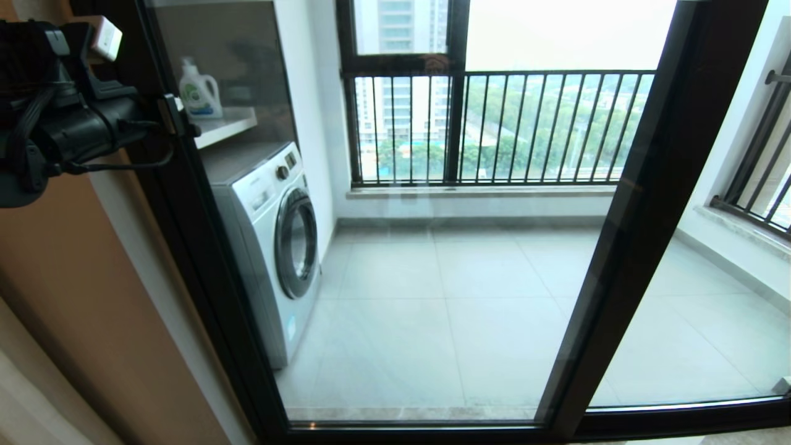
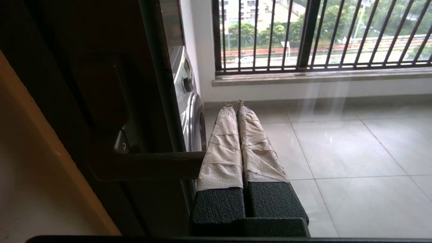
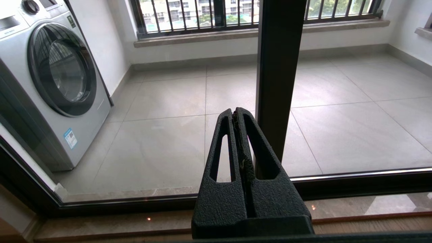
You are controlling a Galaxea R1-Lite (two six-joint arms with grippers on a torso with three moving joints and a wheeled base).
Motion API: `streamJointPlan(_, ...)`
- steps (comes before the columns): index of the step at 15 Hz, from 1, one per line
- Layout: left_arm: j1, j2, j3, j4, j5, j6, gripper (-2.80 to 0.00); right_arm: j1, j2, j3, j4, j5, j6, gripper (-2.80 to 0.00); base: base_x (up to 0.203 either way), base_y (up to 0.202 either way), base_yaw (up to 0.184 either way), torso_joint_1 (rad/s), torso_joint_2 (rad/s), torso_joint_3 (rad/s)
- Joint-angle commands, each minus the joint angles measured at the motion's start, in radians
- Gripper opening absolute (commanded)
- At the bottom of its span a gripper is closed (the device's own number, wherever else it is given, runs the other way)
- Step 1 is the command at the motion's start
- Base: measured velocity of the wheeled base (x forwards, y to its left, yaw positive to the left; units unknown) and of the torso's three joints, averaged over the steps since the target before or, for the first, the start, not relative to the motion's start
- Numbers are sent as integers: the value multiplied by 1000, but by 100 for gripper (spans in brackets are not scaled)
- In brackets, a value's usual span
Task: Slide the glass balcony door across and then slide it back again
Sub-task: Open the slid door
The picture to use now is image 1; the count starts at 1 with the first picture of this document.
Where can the black balcony railing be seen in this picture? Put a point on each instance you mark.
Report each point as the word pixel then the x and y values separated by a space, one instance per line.
pixel 525 73

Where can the white shelf board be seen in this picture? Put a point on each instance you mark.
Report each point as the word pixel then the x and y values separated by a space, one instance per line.
pixel 222 127

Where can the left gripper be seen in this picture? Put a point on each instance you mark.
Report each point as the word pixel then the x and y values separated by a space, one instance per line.
pixel 93 133

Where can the white detergent bottle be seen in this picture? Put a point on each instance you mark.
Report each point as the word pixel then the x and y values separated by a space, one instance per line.
pixel 201 99

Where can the short stone window sill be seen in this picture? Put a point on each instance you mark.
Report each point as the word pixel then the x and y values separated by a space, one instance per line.
pixel 741 232

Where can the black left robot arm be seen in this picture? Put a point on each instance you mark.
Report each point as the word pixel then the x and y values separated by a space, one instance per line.
pixel 18 93

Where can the black framed glass door panel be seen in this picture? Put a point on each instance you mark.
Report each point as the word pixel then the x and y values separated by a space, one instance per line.
pixel 680 419

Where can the silver front-load washing machine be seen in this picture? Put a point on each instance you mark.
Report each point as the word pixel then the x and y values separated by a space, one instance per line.
pixel 266 247

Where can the long stone window sill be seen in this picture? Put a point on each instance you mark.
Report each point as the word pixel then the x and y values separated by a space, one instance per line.
pixel 482 191

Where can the black window frame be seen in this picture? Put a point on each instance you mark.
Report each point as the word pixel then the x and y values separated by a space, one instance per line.
pixel 456 123

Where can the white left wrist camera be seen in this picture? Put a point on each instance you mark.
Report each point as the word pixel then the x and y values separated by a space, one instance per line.
pixel 106 38

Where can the dark brown cabinet panel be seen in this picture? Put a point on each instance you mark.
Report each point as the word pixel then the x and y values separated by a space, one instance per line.
pixel 247 49

